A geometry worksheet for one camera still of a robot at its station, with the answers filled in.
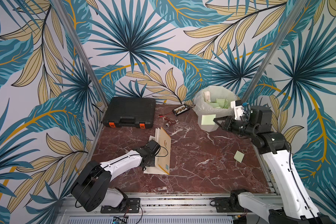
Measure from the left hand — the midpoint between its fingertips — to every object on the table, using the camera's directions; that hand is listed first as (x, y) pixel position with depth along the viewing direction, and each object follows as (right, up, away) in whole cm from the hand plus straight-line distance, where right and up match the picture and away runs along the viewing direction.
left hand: (149, 163), depth 86 cm
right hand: (+34, +27, -20) cm, 48 cm away
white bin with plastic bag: (+44, +39, +14) cm, 61 cm away
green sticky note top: (+59, +2, +7) cm, 59 cm away
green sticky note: (+31, +27, -18) cm, 45 cm away
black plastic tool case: (-18, +33, +19) cm, 42 cm away
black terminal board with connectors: (+22, +35, +28) cm, 50 cm away
